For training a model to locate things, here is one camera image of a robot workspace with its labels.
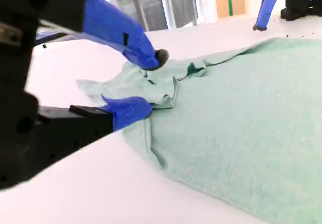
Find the green t-shirt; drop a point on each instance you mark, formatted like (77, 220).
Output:
(226, 113)

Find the white framed window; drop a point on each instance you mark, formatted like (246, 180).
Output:
(161, 2)

